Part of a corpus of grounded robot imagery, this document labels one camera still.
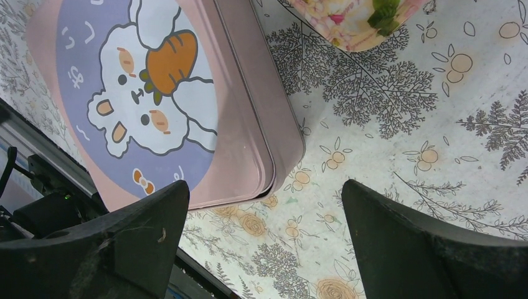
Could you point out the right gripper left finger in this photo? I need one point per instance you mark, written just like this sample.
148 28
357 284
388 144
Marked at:
127 253

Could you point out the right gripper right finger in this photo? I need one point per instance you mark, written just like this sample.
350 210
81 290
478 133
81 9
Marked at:
403 253

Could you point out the silver tin lid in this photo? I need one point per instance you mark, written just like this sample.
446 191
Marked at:
159 91

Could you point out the floral table mat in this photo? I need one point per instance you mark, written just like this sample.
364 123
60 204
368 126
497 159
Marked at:
434 118

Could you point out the floral rectangular tray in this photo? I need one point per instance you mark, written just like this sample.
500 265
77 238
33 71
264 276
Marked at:
356 25

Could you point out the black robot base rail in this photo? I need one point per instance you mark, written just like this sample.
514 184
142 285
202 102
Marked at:
68 198

